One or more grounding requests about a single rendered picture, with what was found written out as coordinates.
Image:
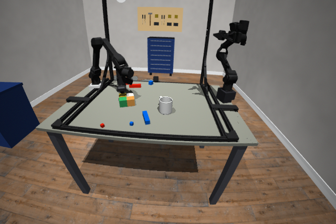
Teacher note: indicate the grey mug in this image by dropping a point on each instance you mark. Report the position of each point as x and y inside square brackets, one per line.
[165, 105]

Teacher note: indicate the blue flat bar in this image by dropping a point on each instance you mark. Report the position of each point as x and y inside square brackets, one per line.
[147, 120]

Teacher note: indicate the orange cube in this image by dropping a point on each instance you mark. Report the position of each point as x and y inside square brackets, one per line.
[130, 101]

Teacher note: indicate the green cube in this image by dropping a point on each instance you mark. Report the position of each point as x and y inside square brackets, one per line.
[123, 101]

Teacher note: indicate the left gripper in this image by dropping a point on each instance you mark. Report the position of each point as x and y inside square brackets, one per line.
[232, 36]

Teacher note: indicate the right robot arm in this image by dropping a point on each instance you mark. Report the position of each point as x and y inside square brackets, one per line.
[117, 60]

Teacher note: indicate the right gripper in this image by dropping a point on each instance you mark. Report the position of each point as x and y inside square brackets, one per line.
[120, 82]

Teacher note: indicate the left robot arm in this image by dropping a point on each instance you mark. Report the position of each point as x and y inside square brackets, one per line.
[231, 75]

